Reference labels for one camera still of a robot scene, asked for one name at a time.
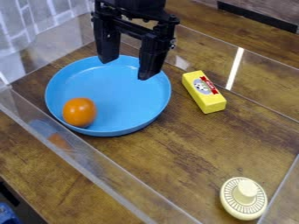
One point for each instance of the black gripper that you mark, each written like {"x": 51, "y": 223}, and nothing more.
{"x": 143, "y": 20}

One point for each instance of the orange ball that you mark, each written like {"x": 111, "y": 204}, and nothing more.
{"x": 79, "y": 112}

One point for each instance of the blue round tray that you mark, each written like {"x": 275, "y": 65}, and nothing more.
{"x": 128, "y": 102}

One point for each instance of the yellow butter box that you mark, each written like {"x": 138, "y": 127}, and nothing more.
{"x": 203, "y": 92}

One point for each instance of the cream round lid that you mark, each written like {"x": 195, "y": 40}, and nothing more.
{"x": 243, "y": 198}

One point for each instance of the blue object at corner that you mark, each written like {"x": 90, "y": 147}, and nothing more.
{"x": 7, "y": 215}

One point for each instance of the clear acrylic enclosure wall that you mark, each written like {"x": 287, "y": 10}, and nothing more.
{"x": 159, "y": 176}

